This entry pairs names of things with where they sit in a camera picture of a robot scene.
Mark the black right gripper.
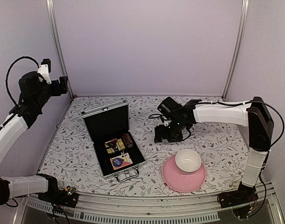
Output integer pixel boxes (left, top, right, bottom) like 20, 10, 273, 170
154, 119, 187, 143

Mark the blue gold card deck box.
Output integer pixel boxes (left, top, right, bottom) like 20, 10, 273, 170
105, 139, 125, 154

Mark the pink card deck box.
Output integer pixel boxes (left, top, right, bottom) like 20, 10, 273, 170
110, 153, 133, 170

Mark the aluminium poker case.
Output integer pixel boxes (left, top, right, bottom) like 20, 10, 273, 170
81, 100, 146, 183

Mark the black triangular card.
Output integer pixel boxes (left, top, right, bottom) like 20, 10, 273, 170
104, 138, 118, 150

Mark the blue dealer button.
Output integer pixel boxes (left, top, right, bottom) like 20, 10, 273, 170
112, 158, 124, 167

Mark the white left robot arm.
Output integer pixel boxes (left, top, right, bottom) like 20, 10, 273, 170
0, 71, 68, 205

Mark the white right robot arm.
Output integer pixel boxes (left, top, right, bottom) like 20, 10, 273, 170
154, 97, 274, 203

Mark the white bowl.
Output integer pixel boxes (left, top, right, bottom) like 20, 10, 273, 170
175, 149, 202, 175

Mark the pink plate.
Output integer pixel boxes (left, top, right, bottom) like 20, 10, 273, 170
162, 155, 206, 193

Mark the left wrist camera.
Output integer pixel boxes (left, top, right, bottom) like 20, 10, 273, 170
38, 58, 52, 84

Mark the right aluminium frame post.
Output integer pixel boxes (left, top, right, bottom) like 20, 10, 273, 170
222, 0, 249, 100

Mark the aluminium frame post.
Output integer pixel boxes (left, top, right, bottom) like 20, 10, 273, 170
45, 0, 75, 100
222, 0, 249, 100

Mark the left aluminium frame post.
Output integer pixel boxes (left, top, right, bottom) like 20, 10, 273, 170
45, 0, 75, 100

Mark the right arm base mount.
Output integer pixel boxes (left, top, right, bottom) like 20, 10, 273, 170
217, 190, 258, 208

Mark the front aluminium rail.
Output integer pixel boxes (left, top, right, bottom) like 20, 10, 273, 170
13, 182, 285, 224

